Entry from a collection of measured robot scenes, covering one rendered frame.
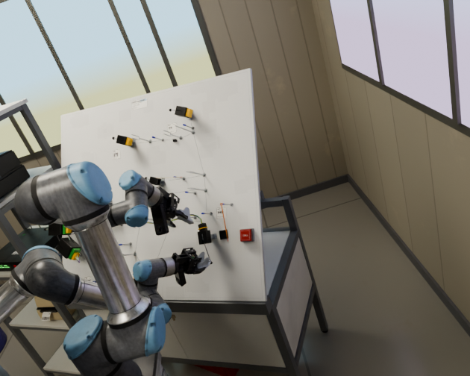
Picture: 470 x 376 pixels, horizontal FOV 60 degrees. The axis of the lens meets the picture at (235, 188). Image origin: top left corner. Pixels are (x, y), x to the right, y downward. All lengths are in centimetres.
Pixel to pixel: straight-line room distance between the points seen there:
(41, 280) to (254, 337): 105
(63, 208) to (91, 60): 278
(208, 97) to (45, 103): 221
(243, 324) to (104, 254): 107
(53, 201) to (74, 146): 142
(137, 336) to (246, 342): 103
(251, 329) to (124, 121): 121
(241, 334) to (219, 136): 94
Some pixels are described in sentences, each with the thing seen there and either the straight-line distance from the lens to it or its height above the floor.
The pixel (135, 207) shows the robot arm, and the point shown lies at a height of 152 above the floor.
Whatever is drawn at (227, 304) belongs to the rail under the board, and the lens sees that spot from 186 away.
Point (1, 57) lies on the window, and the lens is 397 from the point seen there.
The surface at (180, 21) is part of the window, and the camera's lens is 360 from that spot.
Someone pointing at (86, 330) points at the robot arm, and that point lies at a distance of 120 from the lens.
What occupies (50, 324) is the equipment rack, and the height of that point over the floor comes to 66.
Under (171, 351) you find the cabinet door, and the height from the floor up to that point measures 45.
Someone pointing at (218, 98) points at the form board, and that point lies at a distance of 193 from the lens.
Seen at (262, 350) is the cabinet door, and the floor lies 52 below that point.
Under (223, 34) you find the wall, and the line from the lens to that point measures 363.
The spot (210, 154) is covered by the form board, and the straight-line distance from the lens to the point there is 189.
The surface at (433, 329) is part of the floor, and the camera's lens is 274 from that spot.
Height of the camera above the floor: 206
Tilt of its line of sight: 26 degrees down
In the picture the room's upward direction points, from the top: 20 degrees counter-clockwise
